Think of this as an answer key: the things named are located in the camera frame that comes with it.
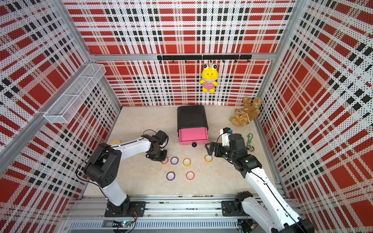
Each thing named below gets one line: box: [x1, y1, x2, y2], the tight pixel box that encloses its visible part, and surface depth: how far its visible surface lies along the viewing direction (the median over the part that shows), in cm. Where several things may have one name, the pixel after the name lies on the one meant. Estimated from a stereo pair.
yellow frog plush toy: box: [199, 63, 220, 94], surface depth 95 cm
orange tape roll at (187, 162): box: [182, 157, 192, 167], surface depth 92 cm
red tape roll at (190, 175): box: [185, 171, 195, 181], surface depth 86 cm
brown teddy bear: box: [229, 96, 262, 128], surface depth 107 cm
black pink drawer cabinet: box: [176, 104, 209, 148], surface depth 92 cm
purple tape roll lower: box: [166, 171, 176, 182], surface depth 87 cm
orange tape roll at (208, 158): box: [204, 154, 214, 164], surface depth 93 cm
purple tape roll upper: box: [169, 156, 180, 166], surface depth 92 cm
